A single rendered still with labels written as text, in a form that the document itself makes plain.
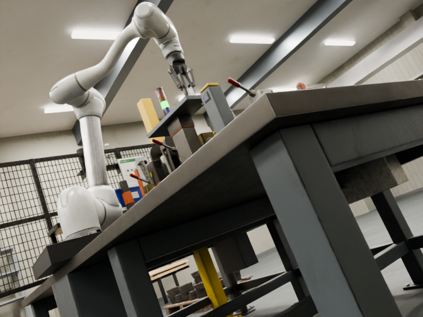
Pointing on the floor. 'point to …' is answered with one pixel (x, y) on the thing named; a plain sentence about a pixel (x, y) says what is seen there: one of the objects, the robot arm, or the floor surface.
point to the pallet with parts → (184, 295)
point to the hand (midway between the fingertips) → (190, 95)
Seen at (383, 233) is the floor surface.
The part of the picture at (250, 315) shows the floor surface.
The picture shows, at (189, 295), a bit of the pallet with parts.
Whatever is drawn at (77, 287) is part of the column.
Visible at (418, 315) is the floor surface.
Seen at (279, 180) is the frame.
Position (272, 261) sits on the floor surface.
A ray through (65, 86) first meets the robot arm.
